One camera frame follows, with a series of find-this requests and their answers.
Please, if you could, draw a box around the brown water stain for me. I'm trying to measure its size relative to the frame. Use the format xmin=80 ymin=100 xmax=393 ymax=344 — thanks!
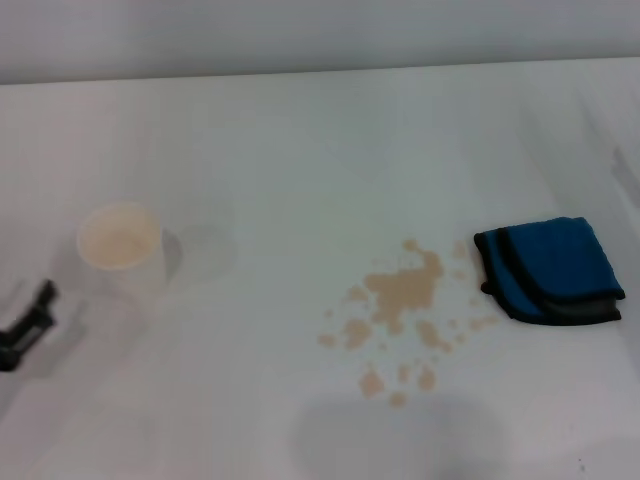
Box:
xmin=318 ymin=238 xmax=501 ymax=409

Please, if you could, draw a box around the white paper cup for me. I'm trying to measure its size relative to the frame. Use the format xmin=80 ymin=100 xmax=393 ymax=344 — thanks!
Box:
xmin=76 ymin=201 xmax=169 ymax=301

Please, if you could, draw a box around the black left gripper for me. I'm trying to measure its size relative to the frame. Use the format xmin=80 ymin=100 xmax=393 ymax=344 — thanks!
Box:
xmin=0 ymin=279 xmax=56 ymax=372

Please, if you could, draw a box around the blue rag with black trim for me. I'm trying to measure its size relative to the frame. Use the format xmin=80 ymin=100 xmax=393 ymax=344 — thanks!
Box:
xmin=473 ymin=216 xmax=627 ymax=326

